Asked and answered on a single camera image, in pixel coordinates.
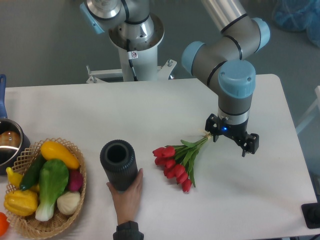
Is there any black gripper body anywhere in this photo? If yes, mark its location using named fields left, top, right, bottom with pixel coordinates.
left=220, top=118, right=248, bottom=142

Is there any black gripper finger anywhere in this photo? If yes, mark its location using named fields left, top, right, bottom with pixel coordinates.
left=205, top=113, right=221, bottom=142
left=241, top=133, right=259, bottom=157

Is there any dark grey ribbed vase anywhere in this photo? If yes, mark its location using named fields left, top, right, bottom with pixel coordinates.
left=99, top=139, right=138, bottom=192

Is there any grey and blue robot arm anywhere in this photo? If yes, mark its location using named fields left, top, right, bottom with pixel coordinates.
left=79, top=0, right=270, bottom=154

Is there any dark sleeved forearm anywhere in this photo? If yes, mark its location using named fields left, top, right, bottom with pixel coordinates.
left=113, top=221, right=144, bottom=240

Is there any bare human hand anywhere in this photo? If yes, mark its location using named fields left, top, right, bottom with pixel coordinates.
left=106, top=168, right=143, bottom=225

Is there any red tulip bouquet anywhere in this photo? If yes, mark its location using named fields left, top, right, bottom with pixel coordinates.
left=152, top=132, right=212, bottom=193

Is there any black device at table edge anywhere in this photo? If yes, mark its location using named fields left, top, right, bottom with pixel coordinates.
left=301, top=202, right=320, bottom=229

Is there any blue plastic bag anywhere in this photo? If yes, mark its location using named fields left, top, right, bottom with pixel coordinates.
left=272, top=0, right=320, bottom=47

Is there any purple red radish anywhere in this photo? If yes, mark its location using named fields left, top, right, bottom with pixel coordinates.
left=67, top=170, right=84, bottom=192

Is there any yellow squash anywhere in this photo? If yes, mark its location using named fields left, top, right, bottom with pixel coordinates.
left=40, top=141, right=80, bottom=170

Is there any white garlic bulb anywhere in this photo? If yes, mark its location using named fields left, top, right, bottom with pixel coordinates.
left=57, top=191, right=81, bottom=215

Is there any green bok choy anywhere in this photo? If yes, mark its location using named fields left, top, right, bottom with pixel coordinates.
left=35, top=159, right=69, bottom=222

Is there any woven wicker basket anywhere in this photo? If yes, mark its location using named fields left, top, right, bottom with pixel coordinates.
left=5, top=137, right=87, bottom=240

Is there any dark green cucumber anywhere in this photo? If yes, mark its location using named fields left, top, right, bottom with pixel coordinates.
left=19, top=153, right=47, bottom=191

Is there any small yellow gourd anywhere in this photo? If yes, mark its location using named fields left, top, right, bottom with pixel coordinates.
left=5, top=166, right=41, bottom=193

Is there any yellow bell pepper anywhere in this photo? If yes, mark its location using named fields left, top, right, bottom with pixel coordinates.
left=3, top=190, right=38, bottom=217

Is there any orange fruit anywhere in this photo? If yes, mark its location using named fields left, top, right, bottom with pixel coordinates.
left=0, top=212, right=10, bottom=237

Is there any white frame at right edge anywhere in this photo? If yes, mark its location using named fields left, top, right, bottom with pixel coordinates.
left=295, top=85, right=320, bottom=135

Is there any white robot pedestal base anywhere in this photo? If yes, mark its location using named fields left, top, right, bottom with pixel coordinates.
left=86, top=13, right=177, bottom=84

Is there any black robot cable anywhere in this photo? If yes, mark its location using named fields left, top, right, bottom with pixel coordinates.
left=125, top=38, right=139, bottom=82

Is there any blue handled saucepan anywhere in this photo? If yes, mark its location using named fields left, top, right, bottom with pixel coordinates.
left=0, top=74, right=30, bottom=176

